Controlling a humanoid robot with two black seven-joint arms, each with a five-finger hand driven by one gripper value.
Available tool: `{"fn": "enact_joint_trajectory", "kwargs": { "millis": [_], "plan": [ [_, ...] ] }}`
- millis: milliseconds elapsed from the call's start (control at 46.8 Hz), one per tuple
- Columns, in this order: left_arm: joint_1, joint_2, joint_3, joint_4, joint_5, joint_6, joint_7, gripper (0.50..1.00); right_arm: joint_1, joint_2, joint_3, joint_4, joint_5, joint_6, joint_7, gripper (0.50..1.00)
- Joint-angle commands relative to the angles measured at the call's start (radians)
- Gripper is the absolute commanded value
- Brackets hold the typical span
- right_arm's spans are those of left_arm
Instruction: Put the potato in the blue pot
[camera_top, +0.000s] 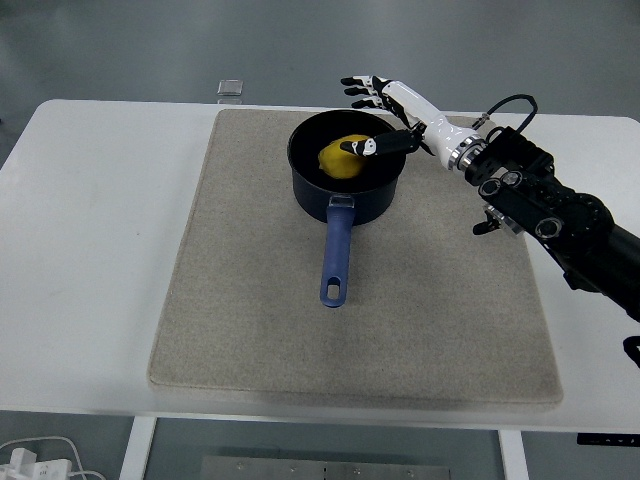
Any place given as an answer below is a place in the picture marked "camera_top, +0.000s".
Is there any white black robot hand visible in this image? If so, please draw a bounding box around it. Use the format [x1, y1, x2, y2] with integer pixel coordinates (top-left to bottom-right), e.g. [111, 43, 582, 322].
[339, 74, 474, 170]

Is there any yellow potato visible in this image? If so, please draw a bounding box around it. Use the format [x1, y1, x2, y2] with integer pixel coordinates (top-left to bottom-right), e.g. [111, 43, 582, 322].
[317, 133, 369, 180]

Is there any beige fabric mat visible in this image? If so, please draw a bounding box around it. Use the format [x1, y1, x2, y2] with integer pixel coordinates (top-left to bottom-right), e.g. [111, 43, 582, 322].
[146, 108, 565, 407]

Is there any white table leg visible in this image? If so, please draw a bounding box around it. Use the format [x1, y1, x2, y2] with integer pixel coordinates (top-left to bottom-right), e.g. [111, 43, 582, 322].
[119, 415, 158, 480]
[498, 428, 530, 480]

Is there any black table control panel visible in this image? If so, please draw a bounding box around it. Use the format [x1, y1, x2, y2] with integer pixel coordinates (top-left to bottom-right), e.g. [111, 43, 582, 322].
[576, 432, 640, 446]

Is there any grey metal plate with screws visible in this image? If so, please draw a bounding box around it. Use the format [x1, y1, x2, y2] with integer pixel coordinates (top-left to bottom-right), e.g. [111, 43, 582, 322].
[200, 454, 452, 480]

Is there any white power strip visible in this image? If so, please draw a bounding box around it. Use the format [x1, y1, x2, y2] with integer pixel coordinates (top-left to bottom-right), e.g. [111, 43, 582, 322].
[0, 448, 72, 480]

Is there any dark blue pot with handle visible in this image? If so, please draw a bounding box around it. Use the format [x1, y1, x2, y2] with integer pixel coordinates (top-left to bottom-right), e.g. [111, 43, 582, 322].
[286, 109, 407, 309]

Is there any white power cable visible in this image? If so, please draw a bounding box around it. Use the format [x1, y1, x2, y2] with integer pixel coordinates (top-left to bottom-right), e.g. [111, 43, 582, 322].
[0, 436, 104, 480]

